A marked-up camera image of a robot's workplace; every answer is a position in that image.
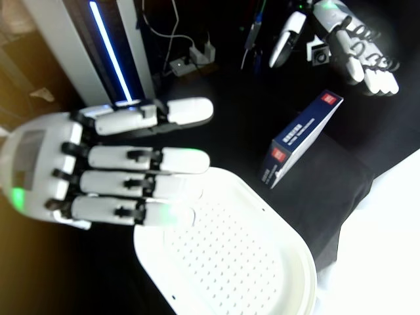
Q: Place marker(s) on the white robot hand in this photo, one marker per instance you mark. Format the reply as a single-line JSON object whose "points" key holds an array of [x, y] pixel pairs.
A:
{"points": [[348, 46], [39, 170]]}

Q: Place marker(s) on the white square marker tag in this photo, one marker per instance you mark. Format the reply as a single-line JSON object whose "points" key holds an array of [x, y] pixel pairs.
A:
{"points": [[320, 57]]}

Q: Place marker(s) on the blue and white carton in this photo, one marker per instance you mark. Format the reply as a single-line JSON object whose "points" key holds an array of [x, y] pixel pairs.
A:
{"points": [[302, 131]]}

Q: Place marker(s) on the white column with blue light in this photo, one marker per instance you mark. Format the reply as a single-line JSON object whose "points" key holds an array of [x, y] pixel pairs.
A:
{"points": [[98, 49]]}

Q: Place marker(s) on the black table cloth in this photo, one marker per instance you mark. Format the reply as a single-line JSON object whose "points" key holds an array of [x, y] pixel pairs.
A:
{"points": [[311, 203]]}

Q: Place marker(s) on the small grey adapter box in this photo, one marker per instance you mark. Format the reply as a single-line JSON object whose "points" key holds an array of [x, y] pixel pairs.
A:
{"points": [[180, 66]]}

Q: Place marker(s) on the white perforated plastic tray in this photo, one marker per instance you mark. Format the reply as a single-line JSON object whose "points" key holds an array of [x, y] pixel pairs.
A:
{"points": [[229, 256]]}

